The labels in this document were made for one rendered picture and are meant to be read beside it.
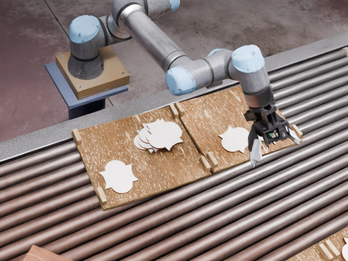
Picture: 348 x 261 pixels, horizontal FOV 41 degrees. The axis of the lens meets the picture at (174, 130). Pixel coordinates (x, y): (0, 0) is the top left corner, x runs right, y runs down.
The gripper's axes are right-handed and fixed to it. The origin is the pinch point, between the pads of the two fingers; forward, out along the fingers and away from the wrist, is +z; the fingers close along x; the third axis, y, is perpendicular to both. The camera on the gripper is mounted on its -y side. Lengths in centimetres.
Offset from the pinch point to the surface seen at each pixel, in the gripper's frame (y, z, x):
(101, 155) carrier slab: -41, -4, -48
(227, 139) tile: -40.2, 13.4, -3.3
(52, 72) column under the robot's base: -90, -24, -54
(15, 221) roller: -24, -5, -81
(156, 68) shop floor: -207, 40, 2
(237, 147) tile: -35.9, 16.4, -1.5
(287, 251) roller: 0.6, 37.0, -6.1
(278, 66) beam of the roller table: -77, 14, 39
